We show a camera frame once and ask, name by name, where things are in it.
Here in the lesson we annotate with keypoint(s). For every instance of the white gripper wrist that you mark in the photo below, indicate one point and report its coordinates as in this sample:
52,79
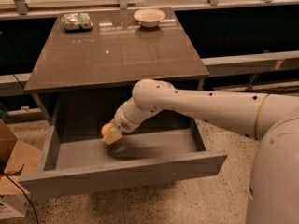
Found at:
122,122

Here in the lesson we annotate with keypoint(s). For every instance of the orange fruit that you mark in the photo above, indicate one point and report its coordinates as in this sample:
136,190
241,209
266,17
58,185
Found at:
105,129

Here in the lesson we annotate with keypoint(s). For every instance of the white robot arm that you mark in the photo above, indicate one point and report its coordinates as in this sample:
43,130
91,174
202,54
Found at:
271,119

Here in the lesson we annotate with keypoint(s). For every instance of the open grey top drawer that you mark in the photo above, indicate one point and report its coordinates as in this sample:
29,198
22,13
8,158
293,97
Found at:
166,148

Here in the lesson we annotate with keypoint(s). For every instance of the grey cabinet with glossy top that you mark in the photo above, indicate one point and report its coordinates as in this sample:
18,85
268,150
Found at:
116,51

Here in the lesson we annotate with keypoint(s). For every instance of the brown cardboard box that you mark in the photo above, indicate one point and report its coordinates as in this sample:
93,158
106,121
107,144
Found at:
17,158

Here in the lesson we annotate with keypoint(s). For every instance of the green white snack bag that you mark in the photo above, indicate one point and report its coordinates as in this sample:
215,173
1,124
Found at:
76,21

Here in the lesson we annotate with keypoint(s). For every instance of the white ceramic bowl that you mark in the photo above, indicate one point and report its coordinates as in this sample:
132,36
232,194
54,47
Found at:
149,18

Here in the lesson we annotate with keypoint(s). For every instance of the white printed box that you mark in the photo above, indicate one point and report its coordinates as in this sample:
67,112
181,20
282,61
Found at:
13,206

